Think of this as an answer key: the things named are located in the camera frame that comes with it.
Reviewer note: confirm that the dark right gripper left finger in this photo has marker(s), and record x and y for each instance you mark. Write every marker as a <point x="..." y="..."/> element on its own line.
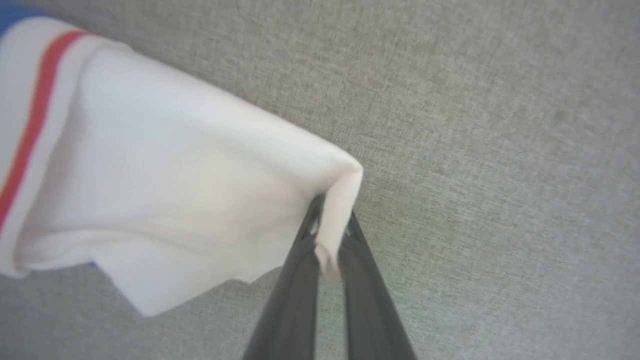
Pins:
<point x="290" y="310"/>

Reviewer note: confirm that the grey fabric sofa cushion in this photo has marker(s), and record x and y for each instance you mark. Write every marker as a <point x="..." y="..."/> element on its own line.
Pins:
<point x="500" y="150"/>

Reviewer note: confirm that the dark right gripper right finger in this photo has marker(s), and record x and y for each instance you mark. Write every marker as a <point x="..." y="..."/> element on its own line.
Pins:
<point x="372" y="315"/>

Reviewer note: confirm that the blue garment with striped trim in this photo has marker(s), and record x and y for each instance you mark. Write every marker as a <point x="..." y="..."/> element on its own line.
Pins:
<point x="165" y="175"/>

